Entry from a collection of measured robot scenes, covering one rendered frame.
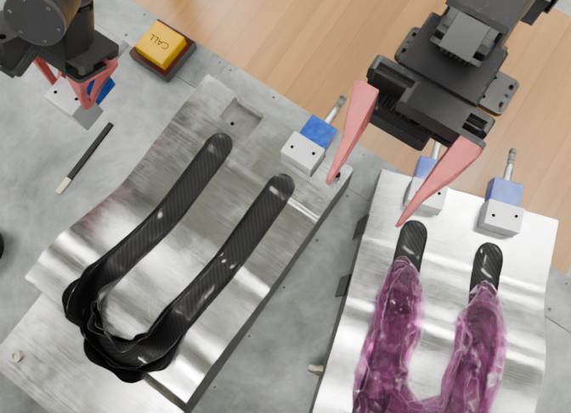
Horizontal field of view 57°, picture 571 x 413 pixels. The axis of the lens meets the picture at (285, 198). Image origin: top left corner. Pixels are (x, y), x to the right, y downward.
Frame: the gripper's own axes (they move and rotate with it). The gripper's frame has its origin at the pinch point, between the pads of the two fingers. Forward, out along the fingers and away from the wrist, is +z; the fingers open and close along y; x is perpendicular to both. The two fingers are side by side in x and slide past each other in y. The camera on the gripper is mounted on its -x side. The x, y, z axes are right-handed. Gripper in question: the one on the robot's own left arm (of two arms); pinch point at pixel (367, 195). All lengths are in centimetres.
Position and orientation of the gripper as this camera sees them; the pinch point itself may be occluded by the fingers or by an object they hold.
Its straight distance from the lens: 40.9
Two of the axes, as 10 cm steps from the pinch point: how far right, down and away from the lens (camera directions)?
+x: 0.3, 2.3, 9.7
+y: 8.4, 5.3, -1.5
